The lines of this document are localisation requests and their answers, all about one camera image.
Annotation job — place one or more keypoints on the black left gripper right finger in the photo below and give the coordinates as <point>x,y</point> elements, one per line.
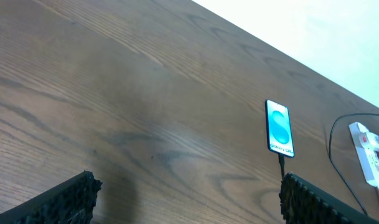
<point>303,202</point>

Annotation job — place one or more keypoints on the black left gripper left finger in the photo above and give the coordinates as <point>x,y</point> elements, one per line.
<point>71,202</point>

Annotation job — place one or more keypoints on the blue screen Galaxy smartphone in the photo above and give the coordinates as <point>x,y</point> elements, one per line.
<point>278,128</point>

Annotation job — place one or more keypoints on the white USB charger adapter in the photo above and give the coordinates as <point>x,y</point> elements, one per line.
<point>369,141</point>

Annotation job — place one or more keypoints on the white power strip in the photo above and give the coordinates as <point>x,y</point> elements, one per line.
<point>368,159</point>

